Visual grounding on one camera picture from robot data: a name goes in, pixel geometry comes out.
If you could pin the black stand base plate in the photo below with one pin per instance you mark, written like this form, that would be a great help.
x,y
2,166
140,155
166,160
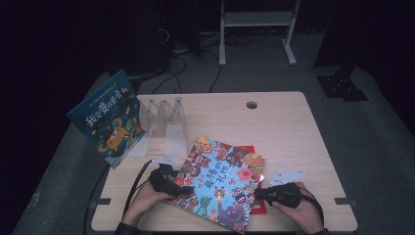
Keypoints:
x,y
342,86

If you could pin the white metal stand frame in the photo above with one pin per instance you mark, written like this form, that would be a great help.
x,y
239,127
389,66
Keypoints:
x,y
257,19

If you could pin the red picture book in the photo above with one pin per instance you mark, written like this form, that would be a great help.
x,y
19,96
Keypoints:
x,y
247,149

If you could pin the person's left hand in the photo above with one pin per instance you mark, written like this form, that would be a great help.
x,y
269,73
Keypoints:
x,y
143,202

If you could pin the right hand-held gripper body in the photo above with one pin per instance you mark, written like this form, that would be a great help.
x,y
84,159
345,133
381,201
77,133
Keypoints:
x,y
285,196

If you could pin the dark blue monster picture book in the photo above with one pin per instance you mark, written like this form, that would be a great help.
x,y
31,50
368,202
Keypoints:
x,y
107,127

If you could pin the person's right hand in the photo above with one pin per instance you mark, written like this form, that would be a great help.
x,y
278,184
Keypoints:
x,y
303,215

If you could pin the clear folding book rack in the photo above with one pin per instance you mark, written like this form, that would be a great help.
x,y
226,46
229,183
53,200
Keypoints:
x,y
169,130

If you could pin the light blue animals picture book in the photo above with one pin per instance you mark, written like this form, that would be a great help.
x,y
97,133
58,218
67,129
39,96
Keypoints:
x,y
218,182

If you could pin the grey tape strip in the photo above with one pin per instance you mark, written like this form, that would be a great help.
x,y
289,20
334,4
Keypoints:
x,y
345,201
101,202

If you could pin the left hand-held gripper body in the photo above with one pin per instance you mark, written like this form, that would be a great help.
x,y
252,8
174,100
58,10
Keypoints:
x,y
163,181

